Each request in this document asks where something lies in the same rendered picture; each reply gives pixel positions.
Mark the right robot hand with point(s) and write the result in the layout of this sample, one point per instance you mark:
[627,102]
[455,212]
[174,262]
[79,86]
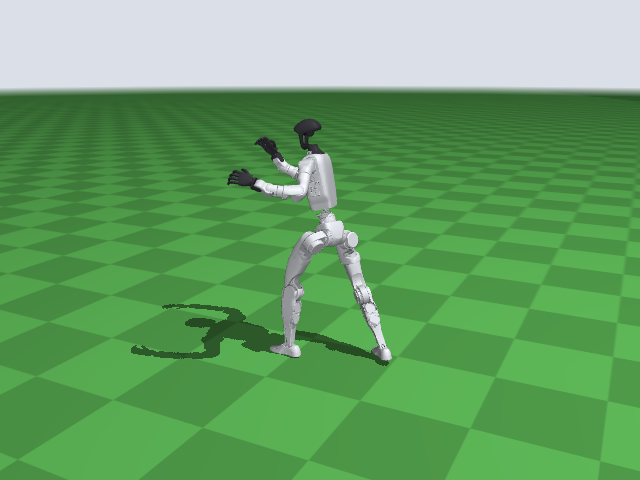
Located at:
[270,147]

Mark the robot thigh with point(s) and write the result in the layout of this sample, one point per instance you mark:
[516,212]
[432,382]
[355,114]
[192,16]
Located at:
[309,244]
[350,258]

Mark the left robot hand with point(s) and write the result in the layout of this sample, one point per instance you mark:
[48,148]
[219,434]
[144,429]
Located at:
[245,179]

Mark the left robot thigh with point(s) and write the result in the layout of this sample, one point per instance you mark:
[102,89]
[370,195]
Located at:
[309,244]

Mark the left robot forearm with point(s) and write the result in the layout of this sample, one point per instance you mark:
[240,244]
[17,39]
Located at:
[283,192]

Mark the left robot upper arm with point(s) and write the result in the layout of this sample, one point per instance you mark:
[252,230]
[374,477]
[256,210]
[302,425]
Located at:
[306,168]

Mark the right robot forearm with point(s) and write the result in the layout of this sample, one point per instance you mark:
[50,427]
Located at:
[286,168]

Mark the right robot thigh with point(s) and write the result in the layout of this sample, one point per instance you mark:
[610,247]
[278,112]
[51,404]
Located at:
[350,258]

